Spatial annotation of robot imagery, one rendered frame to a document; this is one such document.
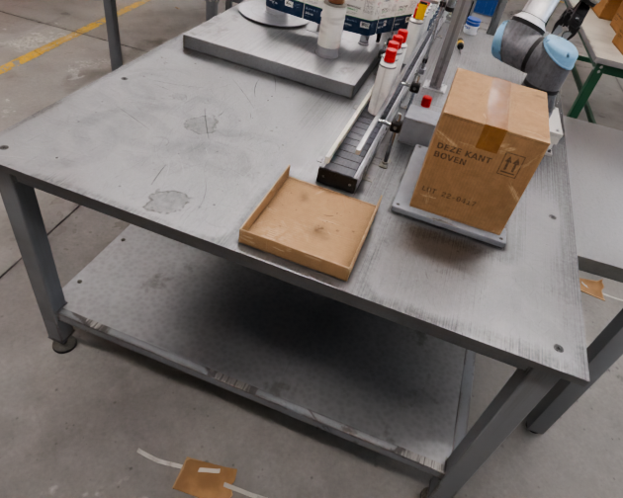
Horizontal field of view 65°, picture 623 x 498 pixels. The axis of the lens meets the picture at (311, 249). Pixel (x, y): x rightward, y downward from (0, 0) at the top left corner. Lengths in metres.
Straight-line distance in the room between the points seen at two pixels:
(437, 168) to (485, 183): 0.12
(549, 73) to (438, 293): 0.92
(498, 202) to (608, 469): 1.23
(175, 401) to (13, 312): 0.73
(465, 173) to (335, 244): 0.35
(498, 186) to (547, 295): 0.28
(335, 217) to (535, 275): 0.50
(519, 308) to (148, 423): 1.21
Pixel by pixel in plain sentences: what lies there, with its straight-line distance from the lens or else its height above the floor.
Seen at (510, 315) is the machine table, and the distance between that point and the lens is 1.16.
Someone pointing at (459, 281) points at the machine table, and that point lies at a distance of 1.18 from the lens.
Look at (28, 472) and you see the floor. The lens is 1.81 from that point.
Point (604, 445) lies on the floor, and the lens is 2.25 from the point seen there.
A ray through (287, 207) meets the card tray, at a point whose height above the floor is 0.83.
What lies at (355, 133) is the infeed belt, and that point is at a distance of 1.50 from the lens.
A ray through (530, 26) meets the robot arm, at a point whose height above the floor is 1.17.
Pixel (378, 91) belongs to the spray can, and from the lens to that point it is 1.59.
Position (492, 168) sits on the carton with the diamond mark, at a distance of 1.23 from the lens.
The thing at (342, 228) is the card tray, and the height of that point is 0.83.
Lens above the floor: 1.59
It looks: 42 degrees down
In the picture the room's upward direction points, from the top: 12 degrees clockwise
